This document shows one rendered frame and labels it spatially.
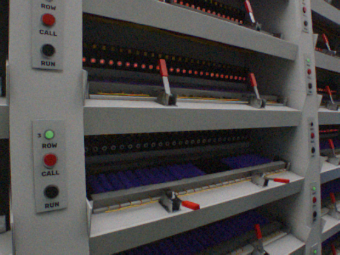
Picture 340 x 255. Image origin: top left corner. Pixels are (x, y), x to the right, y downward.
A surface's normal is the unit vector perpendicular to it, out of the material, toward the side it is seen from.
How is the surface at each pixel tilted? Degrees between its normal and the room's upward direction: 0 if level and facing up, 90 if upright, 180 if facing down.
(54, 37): 90
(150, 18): 109
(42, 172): 90
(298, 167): 90
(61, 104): 90
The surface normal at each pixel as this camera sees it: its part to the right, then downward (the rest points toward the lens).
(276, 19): -0.82, 0.02
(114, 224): 0.15, -0.96
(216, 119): 0.54, 0.29
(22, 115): 0.57, -0.04
